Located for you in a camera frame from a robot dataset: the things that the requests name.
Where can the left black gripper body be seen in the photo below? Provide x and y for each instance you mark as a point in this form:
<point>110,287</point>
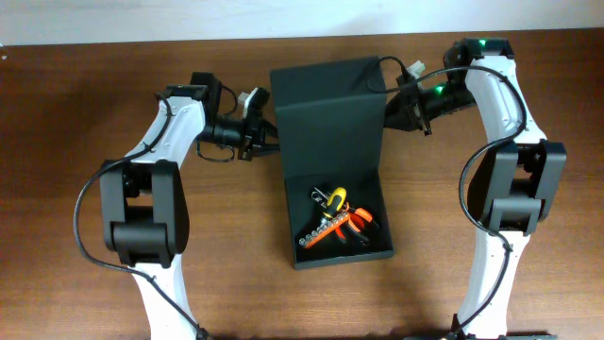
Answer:
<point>250,127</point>

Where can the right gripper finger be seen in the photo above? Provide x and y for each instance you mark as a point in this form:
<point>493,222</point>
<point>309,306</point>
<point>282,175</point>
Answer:
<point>400,120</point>
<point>402,102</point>

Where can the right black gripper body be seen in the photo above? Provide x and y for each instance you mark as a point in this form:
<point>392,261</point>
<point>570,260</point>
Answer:
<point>422,106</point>

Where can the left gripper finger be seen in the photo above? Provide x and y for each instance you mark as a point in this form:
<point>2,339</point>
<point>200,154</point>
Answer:
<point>261,150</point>
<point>269,129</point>

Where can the dark green box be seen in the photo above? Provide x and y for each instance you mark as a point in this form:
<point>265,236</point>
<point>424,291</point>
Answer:
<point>330,121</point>

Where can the silver ring wrench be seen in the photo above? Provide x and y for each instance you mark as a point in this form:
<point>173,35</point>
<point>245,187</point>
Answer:
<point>319,197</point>

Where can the yellow black screwdriver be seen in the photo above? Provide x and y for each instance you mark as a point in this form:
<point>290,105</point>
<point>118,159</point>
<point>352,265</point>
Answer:
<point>332,203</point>

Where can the orange socket rail strip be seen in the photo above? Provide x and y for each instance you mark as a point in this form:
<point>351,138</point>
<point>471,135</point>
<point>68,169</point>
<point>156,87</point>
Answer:
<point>332,226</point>

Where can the orange black long-nose pliers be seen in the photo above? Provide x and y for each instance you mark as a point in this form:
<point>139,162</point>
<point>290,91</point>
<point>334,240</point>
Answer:
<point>364,240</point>

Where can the red diagonal cutting pliers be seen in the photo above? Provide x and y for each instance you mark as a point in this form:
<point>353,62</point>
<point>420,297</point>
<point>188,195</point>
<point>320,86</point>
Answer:
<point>359,219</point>

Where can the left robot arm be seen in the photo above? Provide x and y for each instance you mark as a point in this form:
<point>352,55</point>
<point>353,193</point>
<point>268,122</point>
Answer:
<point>145,215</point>

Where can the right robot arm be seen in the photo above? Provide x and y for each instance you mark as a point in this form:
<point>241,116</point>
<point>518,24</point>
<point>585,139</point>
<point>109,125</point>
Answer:
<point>506,188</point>

